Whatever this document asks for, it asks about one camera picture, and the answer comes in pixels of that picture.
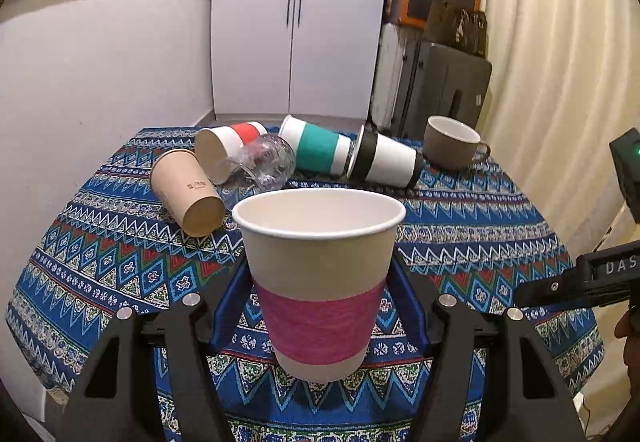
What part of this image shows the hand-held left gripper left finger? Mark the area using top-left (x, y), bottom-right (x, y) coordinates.
top-left (74, 256), bottom-right (252, 442)

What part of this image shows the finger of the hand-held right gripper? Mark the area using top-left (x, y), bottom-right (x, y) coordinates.
top-left (515, 271), bottom-right (576, 309)

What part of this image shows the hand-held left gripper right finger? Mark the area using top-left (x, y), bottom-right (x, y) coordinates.
top-left (387, 249), bottom-right (587, 442)

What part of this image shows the pink sleeve paper cup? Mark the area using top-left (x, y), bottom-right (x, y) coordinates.
top-left (232, 188), bottom-right (407, 384)

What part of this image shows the plain brown paper cup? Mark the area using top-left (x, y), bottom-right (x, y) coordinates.
top-left (150, 149), bottom-right (226, 238)

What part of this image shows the black banded white cup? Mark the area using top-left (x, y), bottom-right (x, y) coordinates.
top-left (346, 125), bottom-right (425, 188)

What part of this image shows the clear plastic cup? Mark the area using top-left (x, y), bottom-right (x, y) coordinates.
top-left (220, 133), bottom-right (297, 193)

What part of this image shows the red sleeve paper cup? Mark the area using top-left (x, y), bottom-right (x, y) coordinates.
top-left (194, 121), bottom-right (268, 184)

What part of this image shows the teal sleeve paper cup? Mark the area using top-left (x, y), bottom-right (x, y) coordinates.
top-left (278, 115), bottom-right (357, 175)

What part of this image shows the person's right hand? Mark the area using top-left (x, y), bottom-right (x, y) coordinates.
top-left (615, 306), bottom-right (640, 369)

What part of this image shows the blue patterned tablecloth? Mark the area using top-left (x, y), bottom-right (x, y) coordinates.
top-left (5, 125), bottom-right (606, 442)

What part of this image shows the grey ceramic mug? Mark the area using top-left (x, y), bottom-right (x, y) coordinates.
top-left (423, 115), bottom-right (492, 171)

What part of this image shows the cream curtain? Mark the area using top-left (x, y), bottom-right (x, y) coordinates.
top-left (477, 0), bottom-right (640, 442)

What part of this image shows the white storage box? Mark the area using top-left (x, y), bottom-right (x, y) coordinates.
top-left (372, 22), bottom-right (417, 130)

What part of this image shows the white refrigerator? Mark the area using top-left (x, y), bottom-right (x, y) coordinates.
top-left (210, 0), bottom-right (392, 120)

